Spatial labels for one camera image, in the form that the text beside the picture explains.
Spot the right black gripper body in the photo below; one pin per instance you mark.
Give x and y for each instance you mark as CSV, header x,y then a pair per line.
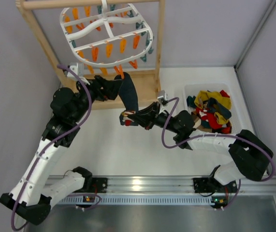
x,y
153,116

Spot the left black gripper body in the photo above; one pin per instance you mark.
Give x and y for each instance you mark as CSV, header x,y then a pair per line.
x,y
98,88

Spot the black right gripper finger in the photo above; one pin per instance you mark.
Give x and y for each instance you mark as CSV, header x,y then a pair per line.
x,y
136,120
151,111

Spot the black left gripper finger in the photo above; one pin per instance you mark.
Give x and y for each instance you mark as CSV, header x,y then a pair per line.
x,y
112,86
106,95

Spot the red sock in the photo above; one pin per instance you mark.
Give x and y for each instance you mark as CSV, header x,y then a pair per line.
x,y
224,94
210,120

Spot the mustard yellow sock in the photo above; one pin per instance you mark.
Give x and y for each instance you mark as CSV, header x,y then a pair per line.
x,y
205,96
224,101

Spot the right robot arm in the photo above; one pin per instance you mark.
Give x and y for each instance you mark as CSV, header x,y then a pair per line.
x,y
250,157

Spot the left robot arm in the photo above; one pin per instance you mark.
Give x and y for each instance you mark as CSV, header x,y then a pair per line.
x,y
30,199

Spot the wooden hanger stand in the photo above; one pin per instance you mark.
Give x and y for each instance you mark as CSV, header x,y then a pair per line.
x,y
146,77

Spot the white round clip hanger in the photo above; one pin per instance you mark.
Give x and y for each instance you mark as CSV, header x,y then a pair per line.
x,y
108,36

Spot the green christmas sock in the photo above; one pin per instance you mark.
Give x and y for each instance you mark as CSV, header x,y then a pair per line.
x,y
190,100

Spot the white plastic basket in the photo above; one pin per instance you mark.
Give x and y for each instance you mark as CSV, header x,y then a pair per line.
x,y
234,125

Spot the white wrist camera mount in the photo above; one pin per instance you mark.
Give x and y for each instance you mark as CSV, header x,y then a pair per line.
x,y
162,98

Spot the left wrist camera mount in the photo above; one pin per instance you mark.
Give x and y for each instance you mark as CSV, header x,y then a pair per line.
x,y
78,69

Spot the aluminium rail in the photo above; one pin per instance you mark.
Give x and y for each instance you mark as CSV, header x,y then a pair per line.
x,y
165,190

